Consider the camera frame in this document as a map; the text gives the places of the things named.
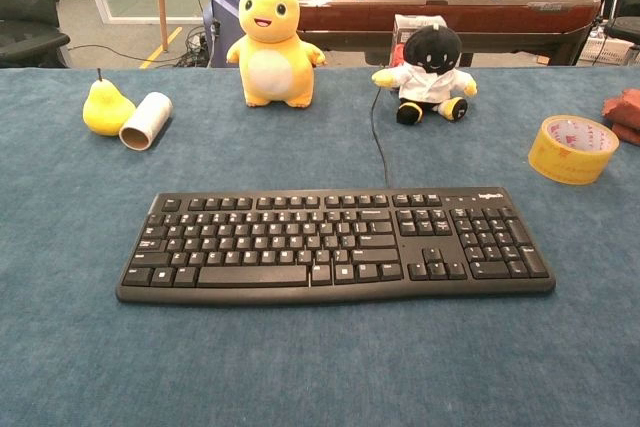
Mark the yellow packing tape roll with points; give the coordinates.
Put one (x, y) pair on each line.
(570, 157)

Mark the white plastic crate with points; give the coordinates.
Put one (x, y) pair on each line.
(607, 49)

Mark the yellow dinosaur plush toy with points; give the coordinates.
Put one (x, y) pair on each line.
(272, 47)

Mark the yellow pear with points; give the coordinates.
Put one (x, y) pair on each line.
(106, 109)

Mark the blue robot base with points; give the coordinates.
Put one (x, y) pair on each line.
(225, 7)

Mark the black office chair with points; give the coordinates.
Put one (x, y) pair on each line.
(27, 7)

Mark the blue table cloth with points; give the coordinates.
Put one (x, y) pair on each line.
(320, 357)

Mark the black Logitech keyboard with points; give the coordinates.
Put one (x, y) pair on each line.
(280, 247)

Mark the black-headed plush doll white coat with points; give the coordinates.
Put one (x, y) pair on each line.
(430, 77)

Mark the brown mahjong table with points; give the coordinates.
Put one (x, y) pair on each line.
(450, 9)

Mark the white cardboard tube roll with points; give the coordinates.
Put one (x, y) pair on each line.
(147, 119)

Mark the red and white box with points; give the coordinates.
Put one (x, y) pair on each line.
(407, 32)

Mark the red-brown cloth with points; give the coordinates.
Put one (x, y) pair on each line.
(625, 109)

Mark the wooden pole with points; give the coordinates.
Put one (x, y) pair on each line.
(161, 2)

